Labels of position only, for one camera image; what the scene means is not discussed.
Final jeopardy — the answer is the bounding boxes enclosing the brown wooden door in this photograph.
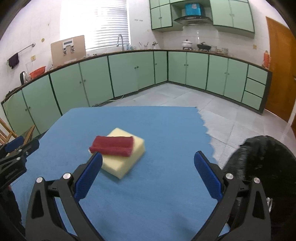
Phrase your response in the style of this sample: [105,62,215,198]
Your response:
[265,17,295,122]

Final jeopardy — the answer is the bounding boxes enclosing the black trash bag bin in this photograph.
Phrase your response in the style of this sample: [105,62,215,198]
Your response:
[223,136,295,240]

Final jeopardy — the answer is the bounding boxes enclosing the range hood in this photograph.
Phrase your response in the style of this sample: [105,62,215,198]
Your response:
[175,16,213,26]

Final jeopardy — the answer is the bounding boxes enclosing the steel electric kettle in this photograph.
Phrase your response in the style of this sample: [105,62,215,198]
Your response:
[20,71,30,85]

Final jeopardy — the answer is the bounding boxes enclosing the white pot on stove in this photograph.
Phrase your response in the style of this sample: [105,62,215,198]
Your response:
[182,40,193,50]

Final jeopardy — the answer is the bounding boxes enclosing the maroon scouring pad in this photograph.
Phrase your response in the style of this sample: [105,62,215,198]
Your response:
[89,136,134,157]

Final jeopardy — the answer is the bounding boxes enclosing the yellow sponge block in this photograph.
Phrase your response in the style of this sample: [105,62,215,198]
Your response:
[89,128,145,179]

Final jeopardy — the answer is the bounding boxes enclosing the green kitchen cabinets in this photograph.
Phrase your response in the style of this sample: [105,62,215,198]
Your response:
[1,50,272,135]
[149,0,255,38]

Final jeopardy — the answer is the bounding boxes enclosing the wall towel rail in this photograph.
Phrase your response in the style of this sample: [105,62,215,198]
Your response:
[18,43,36,53]

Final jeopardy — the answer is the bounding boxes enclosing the kitchen faucet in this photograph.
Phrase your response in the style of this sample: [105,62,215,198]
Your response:
[116,34,125,51]

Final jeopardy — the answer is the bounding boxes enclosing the blue table mat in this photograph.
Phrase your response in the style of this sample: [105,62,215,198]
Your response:
[11,106,217,240]

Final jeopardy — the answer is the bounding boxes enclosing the cardboard box on counter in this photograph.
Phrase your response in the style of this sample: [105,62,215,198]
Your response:
[51,35,86,68]

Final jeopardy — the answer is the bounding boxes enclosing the blue box above hood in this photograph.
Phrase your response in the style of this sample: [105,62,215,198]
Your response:
[185,3,205,16]

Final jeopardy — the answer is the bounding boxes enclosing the black wok on stove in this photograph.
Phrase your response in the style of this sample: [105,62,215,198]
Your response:
[197,42,212,52]

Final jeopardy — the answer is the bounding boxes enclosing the white window blinds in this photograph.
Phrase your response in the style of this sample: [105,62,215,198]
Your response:
[65,1,130,50]

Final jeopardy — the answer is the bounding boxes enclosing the orange thermos flask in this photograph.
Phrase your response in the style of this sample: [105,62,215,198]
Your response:
[262,50,271,69]

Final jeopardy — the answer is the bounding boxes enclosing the dark cloth on rail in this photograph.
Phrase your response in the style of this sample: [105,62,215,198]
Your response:
[8,52,19,69]

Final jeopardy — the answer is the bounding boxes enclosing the green upper kitchen cabinets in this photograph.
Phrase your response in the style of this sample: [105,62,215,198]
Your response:
[149,0,255,38]

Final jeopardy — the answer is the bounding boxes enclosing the wooden chair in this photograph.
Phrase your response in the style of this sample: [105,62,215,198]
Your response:
[0,119,35,146]

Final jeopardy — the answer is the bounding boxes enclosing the green lower kitchen cabinets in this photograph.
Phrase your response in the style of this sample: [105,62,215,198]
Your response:
[1,50,272,135]

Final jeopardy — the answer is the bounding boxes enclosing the red plastic basin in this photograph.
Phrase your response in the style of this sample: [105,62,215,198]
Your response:
[30,66,46,79]

